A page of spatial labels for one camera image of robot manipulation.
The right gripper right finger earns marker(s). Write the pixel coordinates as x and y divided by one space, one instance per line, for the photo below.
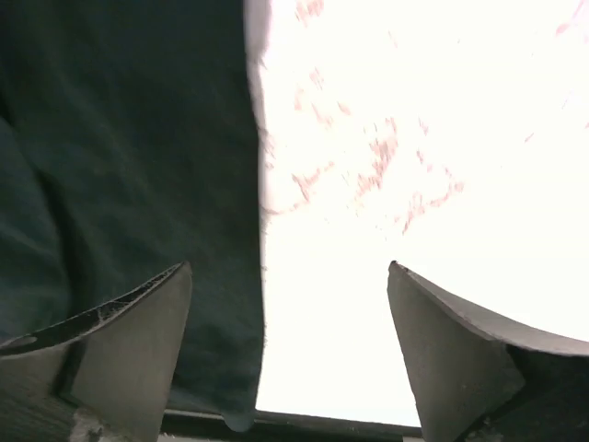
479 376

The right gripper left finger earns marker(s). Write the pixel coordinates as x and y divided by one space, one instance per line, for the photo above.
104 373

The black t shirt blue logo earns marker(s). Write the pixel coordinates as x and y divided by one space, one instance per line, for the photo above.
129 143

